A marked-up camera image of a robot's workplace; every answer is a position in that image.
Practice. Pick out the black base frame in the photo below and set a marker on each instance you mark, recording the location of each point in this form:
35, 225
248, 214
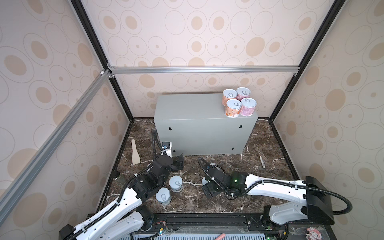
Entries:
236, 226

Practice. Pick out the horizontal aluminium rail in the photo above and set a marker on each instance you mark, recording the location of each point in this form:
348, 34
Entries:
211, 70

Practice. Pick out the brown orange can front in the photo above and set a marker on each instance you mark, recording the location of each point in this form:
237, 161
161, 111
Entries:
233, 108

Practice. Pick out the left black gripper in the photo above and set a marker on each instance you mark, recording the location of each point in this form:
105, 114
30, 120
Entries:
174, 161

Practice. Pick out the pink can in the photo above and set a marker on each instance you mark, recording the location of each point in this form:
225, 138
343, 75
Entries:
248, 107
242, 93

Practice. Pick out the brown orange can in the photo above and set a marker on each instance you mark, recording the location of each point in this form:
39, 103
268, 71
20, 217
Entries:
233, 108
228, 94

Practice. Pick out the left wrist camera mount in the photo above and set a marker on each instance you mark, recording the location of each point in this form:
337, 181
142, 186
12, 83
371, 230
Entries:
166, 149

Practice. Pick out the wooden spatula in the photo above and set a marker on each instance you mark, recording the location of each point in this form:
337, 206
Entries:
135, 155

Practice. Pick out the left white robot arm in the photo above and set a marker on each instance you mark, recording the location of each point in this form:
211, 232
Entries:
126, 214

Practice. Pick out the white handled fork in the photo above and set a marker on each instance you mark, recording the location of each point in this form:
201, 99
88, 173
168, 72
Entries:
262, 162

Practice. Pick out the teal can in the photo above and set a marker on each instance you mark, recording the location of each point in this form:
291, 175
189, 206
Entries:
176, 184
163, 196

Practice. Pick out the pink marker pen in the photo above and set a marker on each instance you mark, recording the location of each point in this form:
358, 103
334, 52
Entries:
220, 237

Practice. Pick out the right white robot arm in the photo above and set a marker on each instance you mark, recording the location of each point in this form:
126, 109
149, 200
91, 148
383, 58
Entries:
305, 199

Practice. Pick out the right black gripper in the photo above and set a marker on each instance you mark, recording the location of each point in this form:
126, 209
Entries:
207, 187

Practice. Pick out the left diagonal aluminium rail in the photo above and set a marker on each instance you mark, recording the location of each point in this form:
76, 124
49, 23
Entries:
23, 181

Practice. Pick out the grey metal cabinet box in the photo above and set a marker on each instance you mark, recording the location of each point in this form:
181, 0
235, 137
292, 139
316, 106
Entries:
196, 124

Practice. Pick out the pink toy figure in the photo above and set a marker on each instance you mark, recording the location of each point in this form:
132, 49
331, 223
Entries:
313, 234

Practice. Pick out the small dark glass bottle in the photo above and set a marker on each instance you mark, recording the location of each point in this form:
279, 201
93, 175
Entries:
118, 177

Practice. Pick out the teal can lower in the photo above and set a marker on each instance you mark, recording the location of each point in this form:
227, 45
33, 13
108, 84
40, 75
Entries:
163, 196

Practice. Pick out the teal can upper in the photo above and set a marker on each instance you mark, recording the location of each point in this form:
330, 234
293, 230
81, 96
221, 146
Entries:
176, 184

